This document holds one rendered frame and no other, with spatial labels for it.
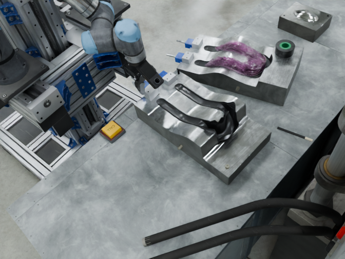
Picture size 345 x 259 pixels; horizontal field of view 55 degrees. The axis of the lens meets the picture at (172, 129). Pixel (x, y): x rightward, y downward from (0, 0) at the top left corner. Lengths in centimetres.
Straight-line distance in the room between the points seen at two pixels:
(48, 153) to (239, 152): 139
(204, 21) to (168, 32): 35
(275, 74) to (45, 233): 108
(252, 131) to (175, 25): 210
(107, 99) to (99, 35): 131
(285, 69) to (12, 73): 110
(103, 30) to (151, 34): 207
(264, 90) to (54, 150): 140
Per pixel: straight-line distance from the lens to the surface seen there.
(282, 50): 151
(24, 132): 248
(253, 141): 129
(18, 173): 258
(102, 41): 114
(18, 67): 147
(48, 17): 163
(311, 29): 177
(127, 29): 110
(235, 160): 124
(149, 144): 138
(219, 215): 111
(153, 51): 302
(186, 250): 112
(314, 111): 150
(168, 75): 145
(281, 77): 145
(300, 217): 126
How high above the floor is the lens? 192
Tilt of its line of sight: 53 degrees down
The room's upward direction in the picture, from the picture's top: 11 degrees counter-clockwise
